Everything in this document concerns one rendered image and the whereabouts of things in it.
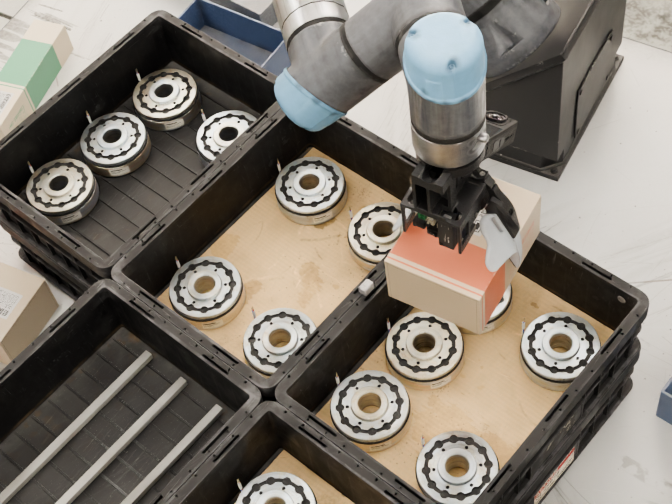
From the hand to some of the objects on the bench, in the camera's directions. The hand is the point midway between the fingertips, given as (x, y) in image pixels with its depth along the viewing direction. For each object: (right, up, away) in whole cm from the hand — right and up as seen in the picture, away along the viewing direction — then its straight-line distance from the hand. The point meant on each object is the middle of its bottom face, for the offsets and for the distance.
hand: (464, 238), depth 145 cm
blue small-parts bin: (-34, +30, +73) cm, 86 cm away
